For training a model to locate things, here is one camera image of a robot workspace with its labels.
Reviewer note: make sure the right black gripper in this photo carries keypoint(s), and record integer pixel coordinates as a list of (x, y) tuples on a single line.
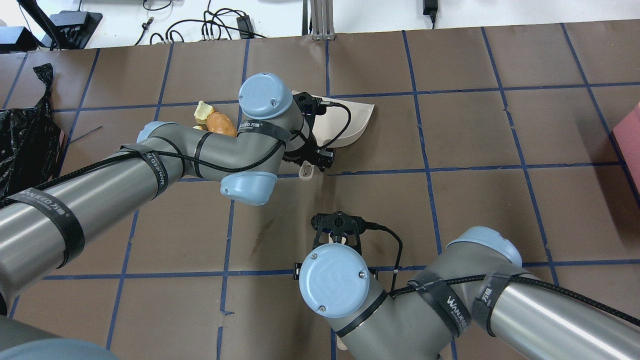
[(370, 274)]

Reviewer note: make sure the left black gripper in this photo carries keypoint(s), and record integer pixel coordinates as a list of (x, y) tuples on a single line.
[(299, 148)]

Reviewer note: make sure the beige plastic dustpan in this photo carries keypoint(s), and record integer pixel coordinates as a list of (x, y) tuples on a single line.
[(343, 124)]

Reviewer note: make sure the orange bread roll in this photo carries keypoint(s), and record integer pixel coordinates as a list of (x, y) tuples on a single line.
[(218, 122)]

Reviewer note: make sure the pale yellow food scrap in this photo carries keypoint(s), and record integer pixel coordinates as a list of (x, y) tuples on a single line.
[(202, 112)]

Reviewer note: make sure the beige hand brush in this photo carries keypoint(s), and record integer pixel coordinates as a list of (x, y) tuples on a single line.
[(340, 344)]

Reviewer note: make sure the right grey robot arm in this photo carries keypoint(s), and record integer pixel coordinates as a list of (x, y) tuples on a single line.
[(477, 279)]

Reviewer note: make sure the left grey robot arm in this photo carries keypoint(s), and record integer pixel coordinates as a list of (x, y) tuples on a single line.
[(45, 227)]

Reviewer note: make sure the pink plastic bin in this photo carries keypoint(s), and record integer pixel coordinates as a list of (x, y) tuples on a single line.
[(627, 135)]

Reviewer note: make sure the black power brick top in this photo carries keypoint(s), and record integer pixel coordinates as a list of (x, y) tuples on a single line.
[(245, 27)]

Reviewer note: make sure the black plastic bag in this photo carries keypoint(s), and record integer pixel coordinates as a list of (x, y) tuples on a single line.
[(30, 141)]

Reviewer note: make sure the aluminium frame post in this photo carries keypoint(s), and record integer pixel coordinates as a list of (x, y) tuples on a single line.
[(322, 20)]

